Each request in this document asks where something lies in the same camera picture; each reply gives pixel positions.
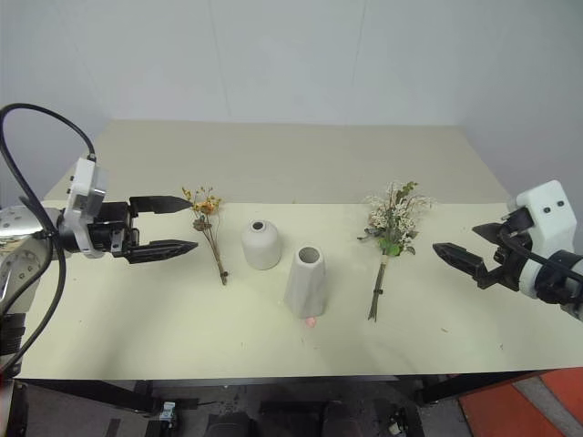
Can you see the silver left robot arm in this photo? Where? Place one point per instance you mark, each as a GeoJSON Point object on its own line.
{"type": "Point", "coordinates": [20, 268]}

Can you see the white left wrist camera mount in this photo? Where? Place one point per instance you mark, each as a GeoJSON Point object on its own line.
{"type": "Point", "coordinates": [84, 191]}

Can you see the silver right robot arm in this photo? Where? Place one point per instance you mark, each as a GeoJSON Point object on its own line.
{"type": "Point", "coordinates": [560, 277]}

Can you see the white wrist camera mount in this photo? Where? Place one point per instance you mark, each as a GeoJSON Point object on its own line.
{"type": "Point", "coordinates": [549, 214]}
{"type": "Point", "coordinates": [84, 191]}

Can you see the small pale blue clamp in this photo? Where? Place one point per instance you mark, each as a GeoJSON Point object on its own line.
{"type": "Point", "coordinates": [167, 409]}

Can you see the white and green flower bouquet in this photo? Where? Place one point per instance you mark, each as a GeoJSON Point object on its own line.
{"type": "Point", "coordinates": [394, 223]}

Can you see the orange floor mat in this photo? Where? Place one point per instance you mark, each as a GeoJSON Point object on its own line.
{"type": "Point", "coordinates": [524, 409]}

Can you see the tall faceted white vase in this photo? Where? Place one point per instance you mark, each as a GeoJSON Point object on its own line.
{"type": "Point", "coordinates": [307, 287]}

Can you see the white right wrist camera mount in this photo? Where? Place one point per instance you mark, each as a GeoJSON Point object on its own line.
{"type": "Point", "coordinates": [549, 214]}

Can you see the dried yellow flower sprig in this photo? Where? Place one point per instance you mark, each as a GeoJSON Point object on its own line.
{"type": "Point", "coordinates": [207, 207]}

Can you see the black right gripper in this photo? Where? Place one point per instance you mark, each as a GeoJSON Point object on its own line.
{"type": "Point", "coordinates": [512, 273]}

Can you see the round white ceramic vase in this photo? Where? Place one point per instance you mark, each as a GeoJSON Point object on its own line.
{"type": "Point", "coordinates": [260, 248]}

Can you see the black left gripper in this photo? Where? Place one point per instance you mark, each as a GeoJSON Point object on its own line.
{"type": "Point", "coordinates": [109, 230]}

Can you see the small pink blob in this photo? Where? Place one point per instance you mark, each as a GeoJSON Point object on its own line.
{"type": "Point", "coordinates": [311, 322]}

